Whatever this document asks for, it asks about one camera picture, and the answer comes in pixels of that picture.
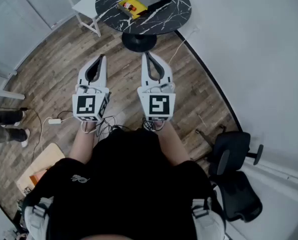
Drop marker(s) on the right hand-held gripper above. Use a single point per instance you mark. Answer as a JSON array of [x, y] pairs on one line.
[[158, 106]]

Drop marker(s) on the white power adapter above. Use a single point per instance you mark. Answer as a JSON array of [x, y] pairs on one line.
[[54, 121]]

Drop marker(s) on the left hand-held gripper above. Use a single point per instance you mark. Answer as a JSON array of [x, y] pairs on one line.
[[86, 107]]

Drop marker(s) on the person's black t-shirt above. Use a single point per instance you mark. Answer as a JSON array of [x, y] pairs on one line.
[[123, 184]]

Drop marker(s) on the black office chair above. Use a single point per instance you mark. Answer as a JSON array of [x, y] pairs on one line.
[[232, 154]]

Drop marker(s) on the round black marble table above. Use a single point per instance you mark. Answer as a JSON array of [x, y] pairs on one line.
[[163, 16]]

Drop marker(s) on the person's left forearm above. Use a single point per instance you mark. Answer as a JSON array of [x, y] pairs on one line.
[[82, 144]]

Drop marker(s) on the cardboard box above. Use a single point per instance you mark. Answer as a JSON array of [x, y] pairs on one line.
[[42, 161]]

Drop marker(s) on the yellow box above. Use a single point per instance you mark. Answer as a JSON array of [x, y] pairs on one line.
[[140, 7]]

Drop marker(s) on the person's right forearm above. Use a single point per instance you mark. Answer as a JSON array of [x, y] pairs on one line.
[[172, 146]]

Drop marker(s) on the white chair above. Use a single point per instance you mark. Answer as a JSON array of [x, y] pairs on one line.
[[84, 7]]

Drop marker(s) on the dark red bottle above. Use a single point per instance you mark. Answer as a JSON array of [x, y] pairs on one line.
[[129, 6]]

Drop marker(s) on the white desk frame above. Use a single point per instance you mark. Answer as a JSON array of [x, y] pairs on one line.
[[1, 94]]

